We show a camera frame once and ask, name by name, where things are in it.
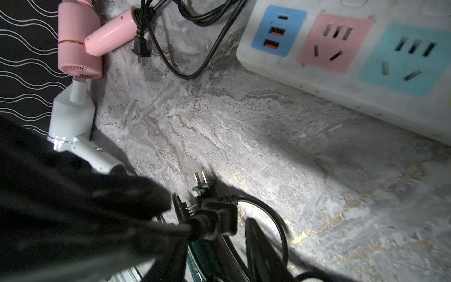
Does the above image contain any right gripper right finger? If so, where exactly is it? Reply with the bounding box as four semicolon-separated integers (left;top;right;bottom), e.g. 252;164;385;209
245;217;295;282

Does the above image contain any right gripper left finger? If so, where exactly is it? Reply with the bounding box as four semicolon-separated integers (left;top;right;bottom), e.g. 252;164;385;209
1;119;191;282

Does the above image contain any black cord white back dryer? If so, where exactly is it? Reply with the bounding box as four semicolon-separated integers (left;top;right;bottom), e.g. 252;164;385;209
142;1;247;81

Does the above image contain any white multicolour power strip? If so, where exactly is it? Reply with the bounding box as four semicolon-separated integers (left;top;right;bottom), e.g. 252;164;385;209
237;1;451;144

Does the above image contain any green dryer in front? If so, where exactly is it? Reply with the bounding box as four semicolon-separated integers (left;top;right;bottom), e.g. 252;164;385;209
187;241;248;282

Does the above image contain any white dryer front left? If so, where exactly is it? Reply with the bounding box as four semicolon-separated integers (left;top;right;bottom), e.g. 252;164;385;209
47;77;128;175

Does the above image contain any pink hair dryer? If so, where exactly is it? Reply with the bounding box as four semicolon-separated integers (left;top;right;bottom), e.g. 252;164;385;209
58;1;139;79

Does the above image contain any black cord front green dryer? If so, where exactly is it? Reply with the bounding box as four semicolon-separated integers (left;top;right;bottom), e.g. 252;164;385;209
170;170;290;282

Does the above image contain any black cord pink dryer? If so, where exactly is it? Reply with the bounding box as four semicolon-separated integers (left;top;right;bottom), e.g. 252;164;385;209
132;0;152;66

